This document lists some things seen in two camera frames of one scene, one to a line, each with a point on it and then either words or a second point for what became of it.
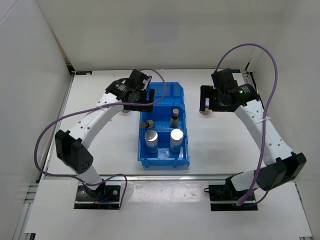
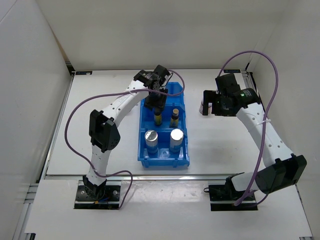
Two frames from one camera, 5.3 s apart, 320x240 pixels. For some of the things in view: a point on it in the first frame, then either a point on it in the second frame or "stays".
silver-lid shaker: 176,139 stays
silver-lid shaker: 151,140 stays
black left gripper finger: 143,108 → 149,103
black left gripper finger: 152,94 → 161,103
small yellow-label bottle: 173,123 stays
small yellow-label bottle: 147,124 → 158,119
